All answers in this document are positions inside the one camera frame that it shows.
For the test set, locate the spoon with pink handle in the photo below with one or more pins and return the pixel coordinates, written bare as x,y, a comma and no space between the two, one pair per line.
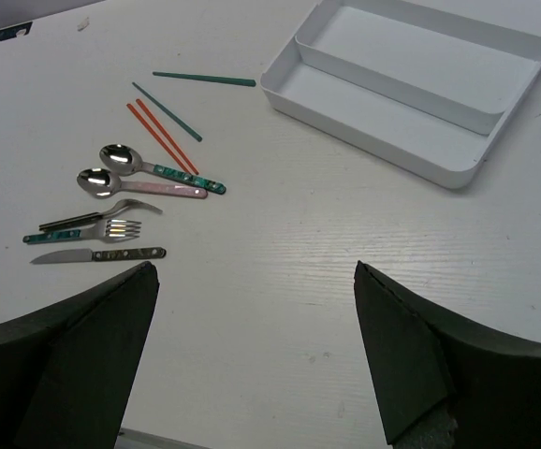
101,183

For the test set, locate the green chopstick far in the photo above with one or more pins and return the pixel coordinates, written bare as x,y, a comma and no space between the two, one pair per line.
206,78

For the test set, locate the orange chopstick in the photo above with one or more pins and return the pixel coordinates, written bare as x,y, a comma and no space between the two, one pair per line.
158,127
160,141

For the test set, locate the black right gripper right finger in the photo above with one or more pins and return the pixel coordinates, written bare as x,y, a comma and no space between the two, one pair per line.
442,380

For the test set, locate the white divided cutlery tray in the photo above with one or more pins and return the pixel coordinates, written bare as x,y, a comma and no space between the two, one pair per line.
428,86

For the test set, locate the orange chopstick right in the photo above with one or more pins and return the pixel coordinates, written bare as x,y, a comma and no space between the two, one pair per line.
158,127

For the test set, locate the small white tape scrap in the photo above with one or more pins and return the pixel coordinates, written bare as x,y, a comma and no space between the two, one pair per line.
83,24

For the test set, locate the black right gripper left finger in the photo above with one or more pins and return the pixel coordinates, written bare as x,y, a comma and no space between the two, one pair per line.
67,370

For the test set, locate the knife with dark handle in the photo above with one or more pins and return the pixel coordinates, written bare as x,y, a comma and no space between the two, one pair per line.
87,255

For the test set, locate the green chopstick near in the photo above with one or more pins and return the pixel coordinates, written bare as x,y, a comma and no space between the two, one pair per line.
175,118

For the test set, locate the fork with green handle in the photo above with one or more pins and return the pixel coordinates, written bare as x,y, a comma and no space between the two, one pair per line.
109,231

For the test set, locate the green chopstick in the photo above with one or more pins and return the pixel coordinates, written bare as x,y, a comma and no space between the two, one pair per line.
206,78
175,118

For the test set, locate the orange chopstick left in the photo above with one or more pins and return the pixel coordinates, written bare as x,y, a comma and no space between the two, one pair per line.
160,141

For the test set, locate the fork with dark handle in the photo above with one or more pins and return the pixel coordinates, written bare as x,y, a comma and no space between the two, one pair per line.
92,217

